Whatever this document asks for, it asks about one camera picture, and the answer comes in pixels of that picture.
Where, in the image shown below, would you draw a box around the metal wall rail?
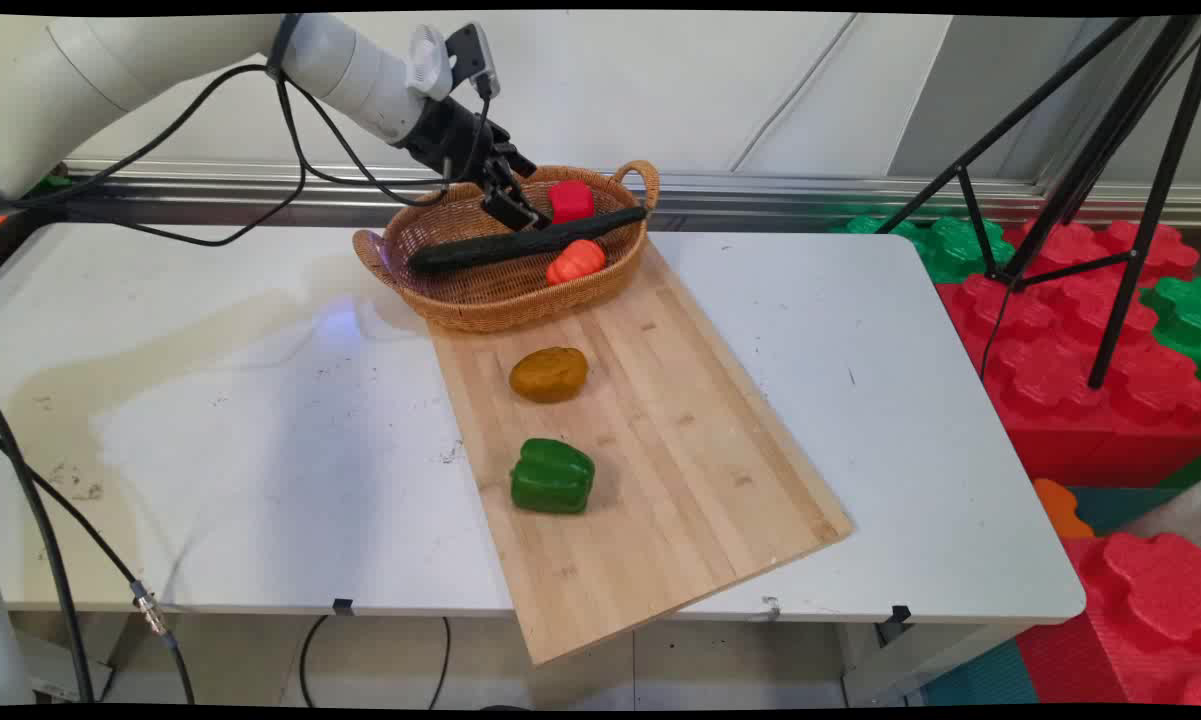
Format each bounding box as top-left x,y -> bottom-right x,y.
60,158 -> 1201,233

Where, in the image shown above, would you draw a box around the brown toy potato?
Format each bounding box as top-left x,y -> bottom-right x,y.
508,346 -> 590,405

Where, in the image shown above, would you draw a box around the thick black cable with connector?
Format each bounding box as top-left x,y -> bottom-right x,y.
0,396 -> 197,707

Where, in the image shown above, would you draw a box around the orange toy bell pepper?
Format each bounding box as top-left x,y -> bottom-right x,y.
546,239 -> 607,287

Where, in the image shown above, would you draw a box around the large red foam block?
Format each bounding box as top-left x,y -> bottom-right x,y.
935,218 -> 1201,488

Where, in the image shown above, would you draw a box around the wooden cutting board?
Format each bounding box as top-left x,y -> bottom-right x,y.
427,238 -> 854,667

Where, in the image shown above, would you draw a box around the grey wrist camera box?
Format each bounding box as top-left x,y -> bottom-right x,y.
444,24 -> 502,101

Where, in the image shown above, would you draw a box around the woven wicker basket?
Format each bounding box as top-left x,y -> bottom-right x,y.
352,160 -> 661,334

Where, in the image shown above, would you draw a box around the red toy bell pepper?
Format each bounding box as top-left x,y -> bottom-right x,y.
547,180 -> 596,225

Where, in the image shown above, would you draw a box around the orange foam piece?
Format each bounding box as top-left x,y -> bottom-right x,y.
1033,478 -> 1097,541

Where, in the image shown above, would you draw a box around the thin black cable under table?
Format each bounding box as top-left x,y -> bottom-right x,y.
298,614 -> 452,709

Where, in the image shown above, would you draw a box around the black tripod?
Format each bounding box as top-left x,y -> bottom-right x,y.
875,14 -> 1201,391

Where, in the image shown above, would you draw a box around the green toy bell pepper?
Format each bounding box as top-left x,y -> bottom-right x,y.
509,437 -> 597,516

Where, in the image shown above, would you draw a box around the dark green toy cucumber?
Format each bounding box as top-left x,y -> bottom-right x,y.
406,206 -> 649,276

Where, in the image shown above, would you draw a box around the teal foam mat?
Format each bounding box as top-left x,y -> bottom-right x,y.
918,638 -> 1043,707

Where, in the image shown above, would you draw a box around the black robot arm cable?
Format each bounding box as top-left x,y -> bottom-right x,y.
5,20 -> 496,248

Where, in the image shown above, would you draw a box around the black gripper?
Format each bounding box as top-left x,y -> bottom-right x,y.
398,95 -> 553,232

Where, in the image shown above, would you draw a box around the green foam block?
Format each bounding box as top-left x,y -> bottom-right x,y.
1138,275 -> 1201,383
832,213 -> 1017,285

